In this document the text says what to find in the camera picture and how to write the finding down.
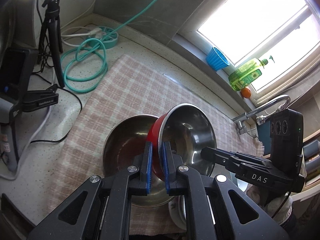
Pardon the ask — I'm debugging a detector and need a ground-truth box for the white plate grey leaf pattern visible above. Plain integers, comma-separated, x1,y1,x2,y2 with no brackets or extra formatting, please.
168,196,187,231

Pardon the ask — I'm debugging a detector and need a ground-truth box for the large stainless steel bowl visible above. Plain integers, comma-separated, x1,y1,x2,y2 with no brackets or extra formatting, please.
102,114,173,208

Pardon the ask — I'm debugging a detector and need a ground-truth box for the red steel bowl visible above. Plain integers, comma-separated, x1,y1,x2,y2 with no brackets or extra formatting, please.
146,103,216,181

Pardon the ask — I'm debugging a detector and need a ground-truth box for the chrome kitchen faucet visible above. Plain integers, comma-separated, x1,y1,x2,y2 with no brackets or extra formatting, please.
232,94,291,135

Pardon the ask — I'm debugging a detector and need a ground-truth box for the white gloved right hand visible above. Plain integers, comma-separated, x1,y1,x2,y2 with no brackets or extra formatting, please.
246,185,292,225

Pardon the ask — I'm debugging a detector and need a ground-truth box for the wooden shelf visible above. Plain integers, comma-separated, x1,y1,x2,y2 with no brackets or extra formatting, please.
291,135,319,202

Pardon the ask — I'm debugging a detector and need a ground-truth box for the dark blue utensil holder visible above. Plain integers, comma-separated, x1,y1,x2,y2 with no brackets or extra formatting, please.
257,121,272,155

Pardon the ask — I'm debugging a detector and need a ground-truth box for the orange fruit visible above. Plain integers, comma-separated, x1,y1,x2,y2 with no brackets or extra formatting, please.
240,87,252,99

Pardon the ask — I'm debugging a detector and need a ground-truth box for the green dish soap bottle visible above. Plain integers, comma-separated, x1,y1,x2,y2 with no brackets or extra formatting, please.
228,55,274,92

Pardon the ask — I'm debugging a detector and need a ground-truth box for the blue ribbed plastic cup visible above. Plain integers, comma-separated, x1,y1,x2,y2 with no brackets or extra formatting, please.
206,47,230,71

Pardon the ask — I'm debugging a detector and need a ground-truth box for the black GenRobot gripper on stand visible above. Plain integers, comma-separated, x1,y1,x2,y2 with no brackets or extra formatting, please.
1,47,59,172

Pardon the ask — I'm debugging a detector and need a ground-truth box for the teal power strip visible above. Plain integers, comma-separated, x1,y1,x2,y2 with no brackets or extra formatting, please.
86,26,119,50

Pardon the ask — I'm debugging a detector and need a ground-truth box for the black tripod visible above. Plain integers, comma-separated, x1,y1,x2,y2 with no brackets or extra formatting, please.
37,0,65,88

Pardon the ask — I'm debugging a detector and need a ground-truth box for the white cable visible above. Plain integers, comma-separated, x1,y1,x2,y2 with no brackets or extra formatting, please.
0,26,101,181

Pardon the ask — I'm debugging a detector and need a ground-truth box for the teal hose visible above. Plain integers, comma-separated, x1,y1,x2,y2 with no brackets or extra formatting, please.
60,0,177,94

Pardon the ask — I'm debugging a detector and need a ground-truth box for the black cable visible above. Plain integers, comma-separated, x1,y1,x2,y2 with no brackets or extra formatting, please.
30,72,83,144

